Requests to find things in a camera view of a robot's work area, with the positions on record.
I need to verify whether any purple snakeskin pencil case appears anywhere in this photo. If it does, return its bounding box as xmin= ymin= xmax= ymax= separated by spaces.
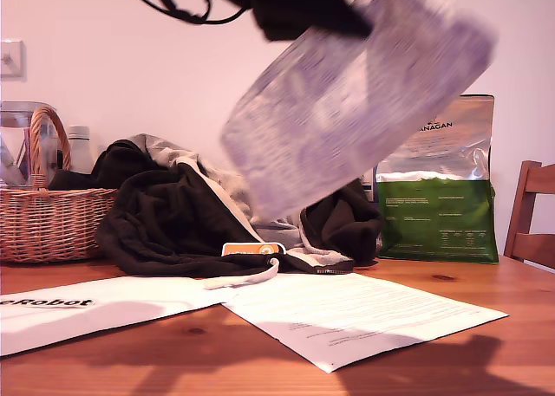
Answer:
xmin=219 ymin=0 xmax=499 ymax=222

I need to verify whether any silver green Canagan bag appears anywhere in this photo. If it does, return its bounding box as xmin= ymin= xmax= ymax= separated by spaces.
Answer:
xmin=375 ymin=94 xmax=500 ymax=266

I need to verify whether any small orange card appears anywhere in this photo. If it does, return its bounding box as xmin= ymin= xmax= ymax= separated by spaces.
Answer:
xmin=221 ymin=241 xmax=286 ymax=257

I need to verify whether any dark brown grey-lined jacket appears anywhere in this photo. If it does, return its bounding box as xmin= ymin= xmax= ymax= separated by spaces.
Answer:
xmin=48 ymin=133 xmax=385 ymax=291

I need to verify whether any white bottle grey cap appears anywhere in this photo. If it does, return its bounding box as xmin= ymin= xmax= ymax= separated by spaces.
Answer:
xmin=67 ymin=126 xmax=95 ymax=175

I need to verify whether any white printed letter sheet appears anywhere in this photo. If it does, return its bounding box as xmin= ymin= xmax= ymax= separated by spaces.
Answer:
xmin=220 ymin=272 xmax=511 ymax=374

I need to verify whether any clear glass jug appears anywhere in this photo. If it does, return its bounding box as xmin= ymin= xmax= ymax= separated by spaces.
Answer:
xmin=0 ymin=101 xmax=60 ymax=189

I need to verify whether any brown wooden chair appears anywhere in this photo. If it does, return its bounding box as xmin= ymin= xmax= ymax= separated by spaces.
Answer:
xmin=502 ymin=160 xmax=555 ymax=276

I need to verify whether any woven wicker basket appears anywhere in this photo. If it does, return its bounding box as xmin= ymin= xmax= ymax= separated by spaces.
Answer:
xmin=0 ymin=107 xmax=121 ymax=265

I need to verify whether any white LeRobot printed sheet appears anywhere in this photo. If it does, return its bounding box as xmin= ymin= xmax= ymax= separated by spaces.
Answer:
xmin=0 ymin=276 xmax=244 ymax=359

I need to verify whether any thin black cable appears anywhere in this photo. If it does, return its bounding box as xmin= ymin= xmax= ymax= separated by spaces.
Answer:
xmin=114 ymin=0 xmax=252 ymax=26

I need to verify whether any thick black sleeved cable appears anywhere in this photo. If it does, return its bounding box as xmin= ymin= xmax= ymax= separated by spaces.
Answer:
xmin=147 ymin=0 xmax=214 ymax=25

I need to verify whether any white wall switch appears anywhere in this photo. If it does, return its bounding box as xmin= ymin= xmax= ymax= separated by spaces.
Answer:
xmin=0 ymin=40 xmax=28 ymax=83

